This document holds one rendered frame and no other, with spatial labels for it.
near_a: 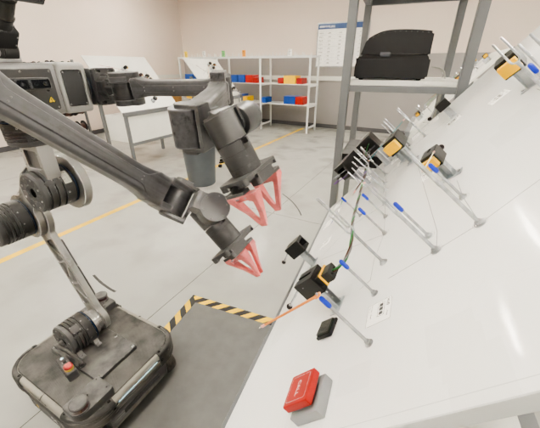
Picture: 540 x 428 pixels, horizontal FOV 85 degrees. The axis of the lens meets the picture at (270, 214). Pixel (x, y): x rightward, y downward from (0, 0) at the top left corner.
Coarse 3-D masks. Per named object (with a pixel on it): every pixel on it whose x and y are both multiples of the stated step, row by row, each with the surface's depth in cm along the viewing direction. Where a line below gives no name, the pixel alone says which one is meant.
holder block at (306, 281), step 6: (312, 270) 58; (318, 270) 58; (306, 276) 59; (312, 276) 57; (300, 282) 59; (306, 282) 57; (312, 282) 57; (300, 288) 59; (306, 288) 58; (312, 288) 57; (318, 288) 57; (324, 288) 57; (306, 294) 59; (312, 294) 58
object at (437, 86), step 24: (384, 0) 156; (408, 0) 152; (432, 0) 149; (456, 0) 147; (480, 0) 103; (456, 24) 149; (480, 24) 105; (360, 48) 168; (360, 96) 180; (456, 96) 116; (336, 144) 141; (360, 168) 147; (336, 192) 151
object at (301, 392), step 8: (296, 376) 45; (304, 376) 43; (312, 376) 42; (296, 384) 43; (304, 384) 41; (312, 384) 41; (288, 392) 43; (296, 392) 41; (304, 392) 40; (312, 392) 40; (288, 400) 42; (296, 400) 40; (304, 400) 39; (312, 400) 40; (288, 408) 41; (296, 408) 40
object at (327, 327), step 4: (324, 320) 57; (328, 320) 56; (332, 320) 55; (336, 320) 55; (324, 324) 56; (328, 324) 55; (332, 324) 54; (320, 328) 56; (324, 328) 55; (328, 328) 54; (332, 328) 54; (320, 332) 55; (324, 332) 54; (328, 332) 53; (332, 332) 53; (320, 336) 55; (324, 336) 54; (328, 336) 53
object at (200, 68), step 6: (186, 60) 631; (192, 60) 647; (198, 60) 663; (204, 60) 680; (210, 60) 699; (216, 60) 718; (192, 66) 637; (198, 66) 638; (204, 66) 670; (210, 66) 687; (216, 66) 706; (198, 72) 643; (204, 72) 659; (192, 78) 640; (198, 78) 633; (204, 78) 649; (240, 96) 723; (234, 102) 709
